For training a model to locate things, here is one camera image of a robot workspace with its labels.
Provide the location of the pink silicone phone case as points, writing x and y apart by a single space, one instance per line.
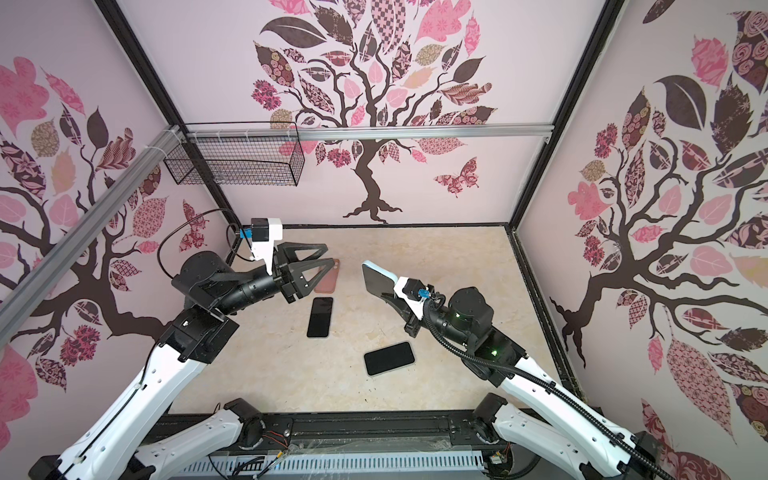
328 283

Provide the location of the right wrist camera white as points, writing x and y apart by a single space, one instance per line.
411 297

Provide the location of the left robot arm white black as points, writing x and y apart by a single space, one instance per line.
113 447

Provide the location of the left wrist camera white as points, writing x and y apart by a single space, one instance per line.
261 237

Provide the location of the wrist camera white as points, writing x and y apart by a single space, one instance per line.
411 297
261 237

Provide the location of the aluminium rail wall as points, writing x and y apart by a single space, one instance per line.
25 298
375 133

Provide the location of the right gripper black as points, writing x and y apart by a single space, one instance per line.
414 323

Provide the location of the white slotted cable duct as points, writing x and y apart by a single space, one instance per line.
332 466

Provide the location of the black wire basket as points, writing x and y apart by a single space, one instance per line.
259 153

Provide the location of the light blue phone case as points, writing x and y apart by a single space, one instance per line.
378 281

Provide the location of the black smartphone from pink case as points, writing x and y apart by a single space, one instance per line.
320 317

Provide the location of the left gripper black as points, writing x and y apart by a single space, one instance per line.
289 263

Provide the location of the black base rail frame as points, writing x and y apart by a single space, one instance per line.
372 429

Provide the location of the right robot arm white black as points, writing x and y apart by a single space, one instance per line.
540 378

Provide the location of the aluminium rail left wall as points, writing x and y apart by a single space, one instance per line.
25 298

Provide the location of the aluminium rail back wall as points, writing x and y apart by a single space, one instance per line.
375 133

